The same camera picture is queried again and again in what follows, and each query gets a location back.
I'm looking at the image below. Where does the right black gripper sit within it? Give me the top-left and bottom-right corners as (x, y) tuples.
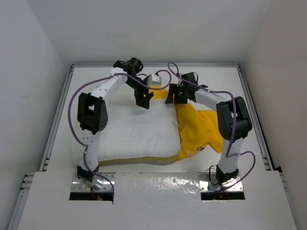
(166, 83), (189, 104)

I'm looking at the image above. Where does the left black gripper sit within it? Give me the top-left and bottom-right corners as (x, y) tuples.
(125, 76), (153, 108)

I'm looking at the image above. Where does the white pillow yellow edge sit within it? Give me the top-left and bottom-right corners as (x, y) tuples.
(97, 94), (181, 165)

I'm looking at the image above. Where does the yellow pillowcase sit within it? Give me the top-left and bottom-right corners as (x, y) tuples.
(141, 89), (223, 162)

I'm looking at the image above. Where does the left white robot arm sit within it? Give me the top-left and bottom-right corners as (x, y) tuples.
(77, 57), (154, 183)

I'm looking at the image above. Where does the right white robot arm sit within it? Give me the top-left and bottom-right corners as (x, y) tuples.
(165, 72), (252, 190)

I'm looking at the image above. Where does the white front cover board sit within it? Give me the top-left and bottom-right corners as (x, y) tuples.
(18, 172), (296, 230)

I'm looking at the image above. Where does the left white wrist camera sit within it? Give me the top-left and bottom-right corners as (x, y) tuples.
(147, 74), (162, 86)

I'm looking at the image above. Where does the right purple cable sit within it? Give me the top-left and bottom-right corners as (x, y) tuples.
(167, 62), (256, 192)

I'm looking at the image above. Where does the purple cable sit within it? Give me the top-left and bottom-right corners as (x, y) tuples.
(68, 69), (171, 201)
(167, 62), (256, 192)

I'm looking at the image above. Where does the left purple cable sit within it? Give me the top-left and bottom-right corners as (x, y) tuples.
(68, 69), (171, 201)

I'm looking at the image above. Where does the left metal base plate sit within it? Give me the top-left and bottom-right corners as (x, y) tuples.
(71, 173), (115, 193)

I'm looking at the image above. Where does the metal base plate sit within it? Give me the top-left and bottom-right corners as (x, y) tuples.
(71, 173), (115, 193)
(198, 172), (244, 193)

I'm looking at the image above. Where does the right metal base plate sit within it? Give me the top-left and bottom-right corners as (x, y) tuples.
(198, 172), (244, 193)

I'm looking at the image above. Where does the aluminium table frame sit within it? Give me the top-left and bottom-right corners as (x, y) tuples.
(9, 63), (290, 230)

